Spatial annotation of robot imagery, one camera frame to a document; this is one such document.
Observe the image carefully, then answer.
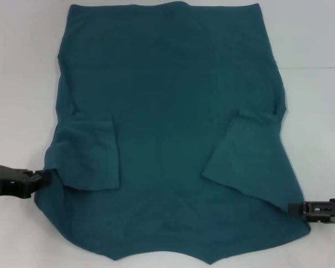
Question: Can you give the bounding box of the teal blue t-shirt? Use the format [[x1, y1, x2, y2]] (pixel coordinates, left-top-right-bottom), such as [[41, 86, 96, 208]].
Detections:
[[32, 2, 312, 258]]

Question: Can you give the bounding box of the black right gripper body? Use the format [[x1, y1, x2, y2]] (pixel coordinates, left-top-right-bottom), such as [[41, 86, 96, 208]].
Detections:
[[301, 197, 335, 225]]

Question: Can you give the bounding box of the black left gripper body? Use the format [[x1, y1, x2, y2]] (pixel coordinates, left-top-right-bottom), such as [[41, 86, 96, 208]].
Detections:
[[0, 164, 31, 200]]

